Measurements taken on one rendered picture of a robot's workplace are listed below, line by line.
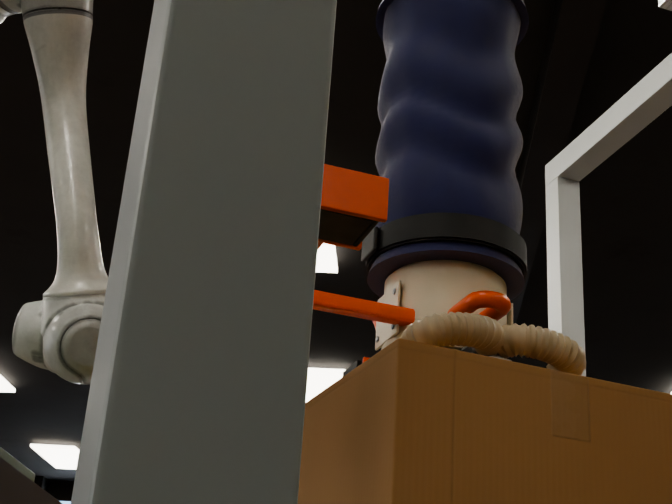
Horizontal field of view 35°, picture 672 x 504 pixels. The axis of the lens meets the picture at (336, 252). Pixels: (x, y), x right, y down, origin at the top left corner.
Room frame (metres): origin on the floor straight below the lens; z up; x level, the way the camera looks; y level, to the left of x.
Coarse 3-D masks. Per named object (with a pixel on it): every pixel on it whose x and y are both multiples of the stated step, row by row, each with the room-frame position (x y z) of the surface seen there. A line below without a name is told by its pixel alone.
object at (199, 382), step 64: (192, 0) 0.30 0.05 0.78; (256, 0) 0.31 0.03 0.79; (320, 0) 0.31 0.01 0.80; (192, 64) 0.30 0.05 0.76; (256, 64) 0.31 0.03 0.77; (320, 64) 0.31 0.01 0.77; (192, 128) 0.30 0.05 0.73; (256, 128) 0.31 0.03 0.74; (320, 128) 0.31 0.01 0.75; (128, 192) 0.33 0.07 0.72; (192, 192) 0.30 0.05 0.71; (256, 192) 0.31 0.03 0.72; (320, 192) 0.31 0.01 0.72; (128, 256) 0.30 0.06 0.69; (192, 256) 0.30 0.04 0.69; (256, 256) 0.31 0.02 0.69; (128, 320) 0.30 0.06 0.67; (192, 320) 0.30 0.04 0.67; (256, 320) 0.31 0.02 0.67; (128, 384) 0.30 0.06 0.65; (192, 384) 0.30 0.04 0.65; (256, 384) 0.31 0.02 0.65; (128, 448) 0.30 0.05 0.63; (192, 448) 0.30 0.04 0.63; (256, 448) 0.31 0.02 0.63
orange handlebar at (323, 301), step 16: (320, 304) 1.27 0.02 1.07; (336, 304) 1.28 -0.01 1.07; (352, 304) 1.28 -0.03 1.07; (368, 304) 1.29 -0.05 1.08; (384, 304) 1.30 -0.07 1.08; (464, 304) 1.25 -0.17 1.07; (480, 304) 1.23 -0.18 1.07; (496, 304) 1.23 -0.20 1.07; (384, 320) 1.31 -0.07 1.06; (400, 320) 1.31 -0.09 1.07
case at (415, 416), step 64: (384, 384) 1.07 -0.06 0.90; (448, 384) 1.06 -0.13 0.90; (512, 384) 1.09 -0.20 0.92; (576, 384) 1.11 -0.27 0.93; (320, 448) 1.23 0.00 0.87; (384, 448) 1.06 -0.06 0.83; (448, 448) 1.06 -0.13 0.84; (512, 448) 1.09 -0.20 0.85; (576, 448) 1.11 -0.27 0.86; (640, 448) 1.14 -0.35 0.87
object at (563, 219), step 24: (552, 192) 4.53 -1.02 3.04; (576, 192) 4.51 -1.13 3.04; (552, 216) 4.54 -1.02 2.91; (576, 216) 4.51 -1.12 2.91; (552, 240) 4.54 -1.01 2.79; (576, 240) 4.51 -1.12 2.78; (552, 264) 4.55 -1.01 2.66; (576, 264) 4.51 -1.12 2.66; (552, 288) 4.55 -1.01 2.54; (576, 288) 4.51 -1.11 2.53; (552, 312) 4.56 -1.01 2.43; (576, 312) 4.51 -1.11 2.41; (576, 336) 4.51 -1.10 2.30
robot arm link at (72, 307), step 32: (32, 32) 1.28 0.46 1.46; (64, 32) 1.28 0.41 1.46; (64, 64) 1.30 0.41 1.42; (64, 96) 1.32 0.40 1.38; (64, 128) 1.32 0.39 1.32; (64, 160) 1.30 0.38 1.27; (64, 192) 1.29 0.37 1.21; (64, 224) 1.29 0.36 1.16; (96, 224) 1.31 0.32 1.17; (64, 256) 1.29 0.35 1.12; (96, 256) 1.30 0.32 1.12; (64, 288) 1.29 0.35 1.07; (96, 288) 1.29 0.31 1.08; (64, 320) 1.27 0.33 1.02; (96, 320) 1.27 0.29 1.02; (64, 352) 1.28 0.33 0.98
